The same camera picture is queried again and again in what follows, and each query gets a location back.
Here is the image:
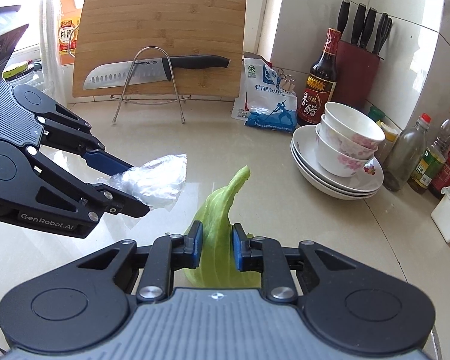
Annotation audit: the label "large cabbage leaf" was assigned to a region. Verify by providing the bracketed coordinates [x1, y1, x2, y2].
[185, 166, 261, 289]

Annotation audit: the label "clear plastic bag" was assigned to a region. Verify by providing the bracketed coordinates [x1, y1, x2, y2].
[97, 154, 188, 211]

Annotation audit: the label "stack of white plates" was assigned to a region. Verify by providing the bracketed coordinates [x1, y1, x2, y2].
[290, 125, 384, 201]

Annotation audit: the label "bottom floral bowl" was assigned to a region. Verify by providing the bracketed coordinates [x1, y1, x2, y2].
[315, 124, 372, 177]

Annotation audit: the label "floral bowl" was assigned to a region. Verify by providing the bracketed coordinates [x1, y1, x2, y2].
[315, 124, 372, 177]
[324, 102, 385, 149]
[319, 115, 378, 160]

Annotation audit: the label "bamboo cutting board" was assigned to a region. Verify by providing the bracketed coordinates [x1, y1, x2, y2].
[72, 0, 246, 98]

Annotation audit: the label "white blue salt bag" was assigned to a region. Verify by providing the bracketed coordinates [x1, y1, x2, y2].
[232, 55, 297, 133]

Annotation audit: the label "middle floral bowl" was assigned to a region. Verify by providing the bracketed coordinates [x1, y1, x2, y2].
[319, 115, 378, 160]

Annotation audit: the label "top floral bowl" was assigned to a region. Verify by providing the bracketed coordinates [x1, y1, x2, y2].
[324, 102, 385, 149]

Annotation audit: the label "binder clips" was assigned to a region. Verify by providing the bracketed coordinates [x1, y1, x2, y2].
[275, 67, 296, 93]

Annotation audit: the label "dark vinegar bottle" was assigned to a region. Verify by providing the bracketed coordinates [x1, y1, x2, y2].
[297, 28, 341, 126]

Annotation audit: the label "clear glass bottle red cap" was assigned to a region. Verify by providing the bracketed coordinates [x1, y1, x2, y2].
[382, 113, 432, 192]

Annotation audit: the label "oil bottle green label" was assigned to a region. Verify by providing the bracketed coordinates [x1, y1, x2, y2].
[408, 115, 450, 194]

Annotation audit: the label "dark red knife block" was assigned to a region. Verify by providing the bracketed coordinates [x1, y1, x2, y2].
[332, 3, 393, 109]

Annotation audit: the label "metal wire board rack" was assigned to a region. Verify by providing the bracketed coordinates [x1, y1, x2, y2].
[110, 45, 193, 125]

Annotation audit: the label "black handled santoku knife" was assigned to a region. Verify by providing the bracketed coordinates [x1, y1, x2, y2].
[82, 55, 230, 90]

